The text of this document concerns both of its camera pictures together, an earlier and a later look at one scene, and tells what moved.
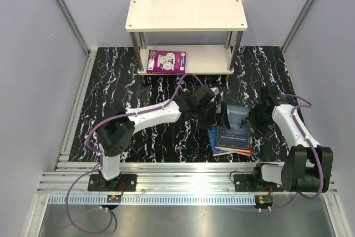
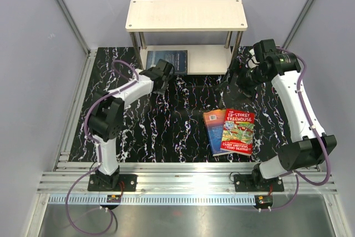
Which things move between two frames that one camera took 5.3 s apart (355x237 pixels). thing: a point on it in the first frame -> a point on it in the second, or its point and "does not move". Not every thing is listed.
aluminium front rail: (152, 178) does not move
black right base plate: (254, 182) does not move
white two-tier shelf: (226, 15) does not move
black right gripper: (250, 117) -> (248, 91)
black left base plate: (128, 182) does not move
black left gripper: (212, 120) -> (162, 91)
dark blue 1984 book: (236, 136) -> (178, 58)
